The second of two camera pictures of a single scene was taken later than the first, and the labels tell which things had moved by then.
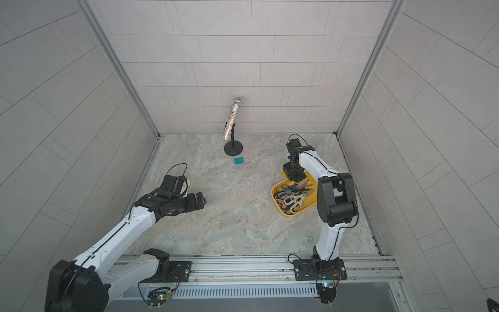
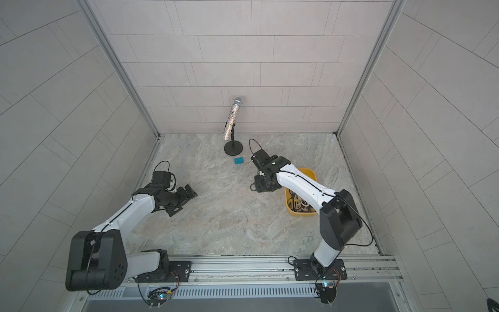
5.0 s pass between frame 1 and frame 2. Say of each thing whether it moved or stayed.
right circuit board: stayed
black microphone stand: stayed
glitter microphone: stayed
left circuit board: stayed
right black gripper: moved
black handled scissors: moved
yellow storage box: moved
